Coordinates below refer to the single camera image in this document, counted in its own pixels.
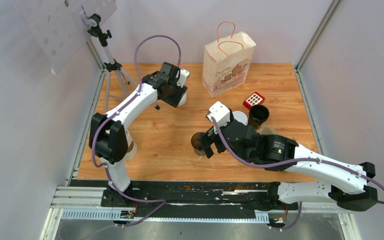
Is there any white coffee lid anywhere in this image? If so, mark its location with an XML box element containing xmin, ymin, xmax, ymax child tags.
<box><xmin>232</xmin><ymin>110</ymin><xmax>248</xmax><ymax>126</ymax></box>

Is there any paper bag with orange handles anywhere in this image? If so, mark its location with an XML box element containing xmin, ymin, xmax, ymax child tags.
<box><xmin>202</xmin><ymin>21</ymin><xmax>256</xmax><ymax>97</ymax></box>

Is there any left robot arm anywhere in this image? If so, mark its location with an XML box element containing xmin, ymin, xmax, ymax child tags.
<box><xmin>89</xmin><ymin>62</ymin><xmax>190</xmax><ymax>207</ymax></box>

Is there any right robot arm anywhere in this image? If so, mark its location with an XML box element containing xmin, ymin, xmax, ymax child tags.
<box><xmin>195</xmin><ymin>120</ymin><xmax>379</xmax><ymax>212</ymax></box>

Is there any white lid stack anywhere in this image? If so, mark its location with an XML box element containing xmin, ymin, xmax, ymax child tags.
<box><xmin>177</xmin><ymin>93</ymin><xmax>187</xmax><ymax>107</ymax></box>

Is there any black cup stack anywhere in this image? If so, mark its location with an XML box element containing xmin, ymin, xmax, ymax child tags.
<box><xmin>248</xmin><ymin>104</ymin><xmax>270</xmax><ymax>130</ymax></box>

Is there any cardboard cup carrier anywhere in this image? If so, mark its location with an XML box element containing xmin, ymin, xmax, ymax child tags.
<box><xmin>257</xmin><ymin>126</ymin><xmax>279</xmax><ymax>135</ymax></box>

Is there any grey tripod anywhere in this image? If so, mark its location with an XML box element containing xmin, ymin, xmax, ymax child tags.
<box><xmin>86</xmin><ymin>13</ymin><xmax>161</xmax><ymax>114</ymax></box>

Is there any red box with white grid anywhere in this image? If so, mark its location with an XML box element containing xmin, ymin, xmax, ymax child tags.
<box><xmin>242</xmin><ymin>91</ymin><xmax>265</xmax><ymax>110</ymax></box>

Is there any white cup with paper sleeves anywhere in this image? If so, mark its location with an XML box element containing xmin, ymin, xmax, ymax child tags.
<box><xmin>123</xmin><ymin>131</ymin><xmax>138</xmax><ymax>161</ymax></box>

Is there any white perforated panel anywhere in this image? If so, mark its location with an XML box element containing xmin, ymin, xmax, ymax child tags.
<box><xmin>13</xmin><ymin>0</ymin><xmax>117</xmax><ymax>75</ymax></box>

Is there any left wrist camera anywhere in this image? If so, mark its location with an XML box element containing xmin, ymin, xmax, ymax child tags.
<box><xmin>176</xmin><ymin>68</ymin><xmax>190</xmax><ymax>88</ymax></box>

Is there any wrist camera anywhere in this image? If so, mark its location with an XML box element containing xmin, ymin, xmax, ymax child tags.
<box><xmin>206</xmin><ymin>101</ymin><xmax>231</xmax><ymax>127</ymax></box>
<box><xmin>176</xmin><ymin>68</ymin><xmax>190</xmax><ymax>88</ymax></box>

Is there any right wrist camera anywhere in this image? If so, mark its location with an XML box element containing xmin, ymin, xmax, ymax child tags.
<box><xmin>206</xmin><ymin>101</ymin><xmax>231</xmax><ymax>127</ymax></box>

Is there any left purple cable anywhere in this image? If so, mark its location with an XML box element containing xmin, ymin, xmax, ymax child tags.
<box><xmin>90</xmin><ymin>34</ymin><xmax>183</xmax><ymax>229</ymax></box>

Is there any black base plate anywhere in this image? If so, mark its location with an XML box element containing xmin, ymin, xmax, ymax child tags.
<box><xmin>99</xmin><ymin>180</ymin><xmax>300</xmax><ymax>221</ymax></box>

